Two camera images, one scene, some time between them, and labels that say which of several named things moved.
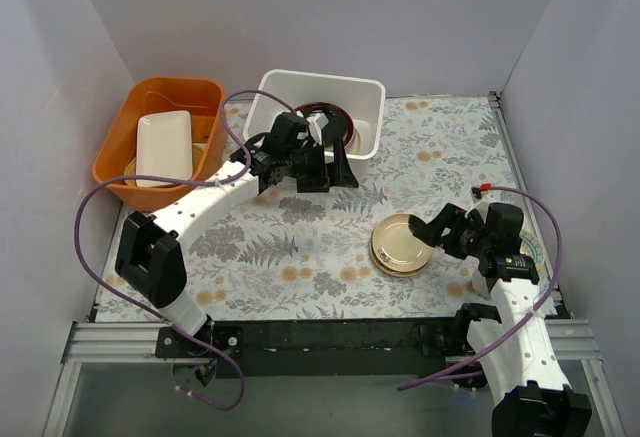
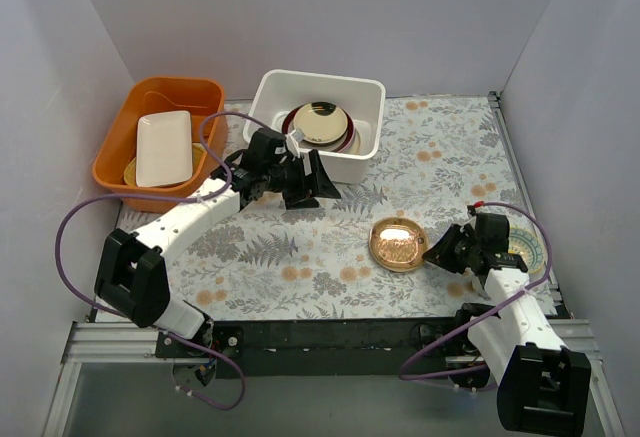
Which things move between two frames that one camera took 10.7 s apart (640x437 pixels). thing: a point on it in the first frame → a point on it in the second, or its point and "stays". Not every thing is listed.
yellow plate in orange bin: (197, 156) stays
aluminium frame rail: (104, 342) stays
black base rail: (359, 349) stays
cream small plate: (396, 248) → (320, 128)
